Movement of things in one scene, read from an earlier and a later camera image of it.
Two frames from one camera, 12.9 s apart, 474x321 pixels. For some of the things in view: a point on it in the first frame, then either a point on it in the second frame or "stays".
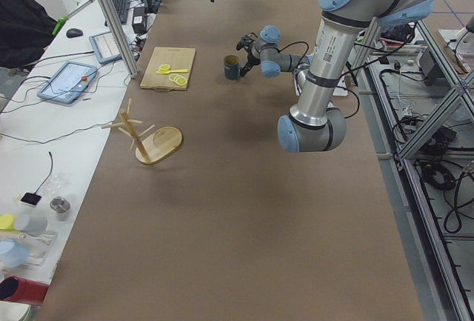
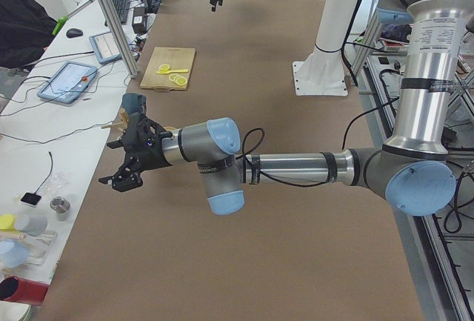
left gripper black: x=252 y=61 → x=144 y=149
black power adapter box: x=140 y=21 stays
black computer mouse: x=73 y=32 stays
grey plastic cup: x=33 y=226 stays
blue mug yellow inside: x=232 y=67 → x=134 y=103
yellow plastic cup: x=7 y=223 stays
